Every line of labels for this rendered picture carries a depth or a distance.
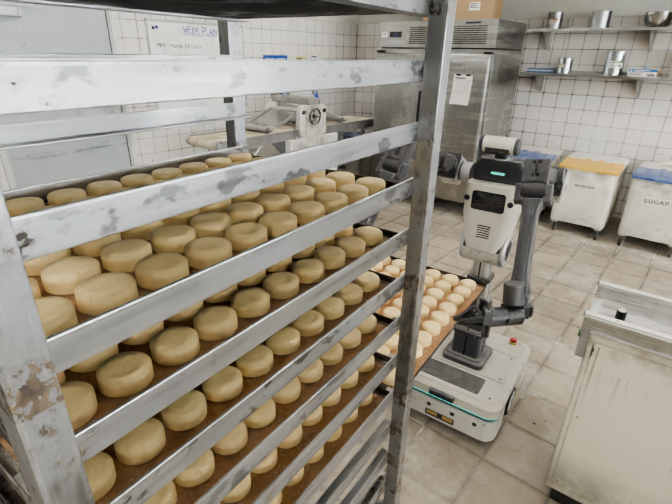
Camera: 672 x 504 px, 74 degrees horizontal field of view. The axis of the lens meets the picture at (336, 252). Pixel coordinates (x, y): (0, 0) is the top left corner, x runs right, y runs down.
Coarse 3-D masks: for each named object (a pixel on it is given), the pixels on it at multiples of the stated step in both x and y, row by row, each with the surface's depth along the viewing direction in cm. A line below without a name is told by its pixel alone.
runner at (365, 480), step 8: (384, 448) 104; (376, 456) 102; (384, 456) 99; (376, 464) 100; (384, 464) 100; (368, 472) 98; (376, 472) 97; (360, 480) 96; (368, 480) 94; (352, 488) 94; (360, 488) 91; (352, 496) 92; (360, 496) 92
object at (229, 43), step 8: (224, 24) 87; (232, 24) 87; (224, 32) 87; (232, 32) 87; (224, 40) 88; (232, 40) 88; (224, 48) 89; (232, 48) 88; (240, 96) 93; (232, 120) 94; (240, 120) 95; (232, 128) 95; (240, 128) 95; (232, 136) 95; (240, 136) 96; (232, 144) 96; (240, 144) 96
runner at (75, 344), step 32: (384, 192) 67; (320, 224) 55; (352, 224) 61; (256, 256) 47; (288, 256) 51; (160, 288) 38; (192, 288) 41; (224, 288) 44; (96, 320) 34; (128, 320) 36; (160, 320) 39; (64, 352) 32; (96, 352) 34
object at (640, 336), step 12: (588, 312) 154; (588, 324) 154; (600, 324) 151; (612, 324) 149; (624, 324) 147; (612, 336) 150; (624, 336) 148; (636, 336) 146; (648, 336) 144; (660, 336) 141; (648, 348) 145; (660, 348) 143
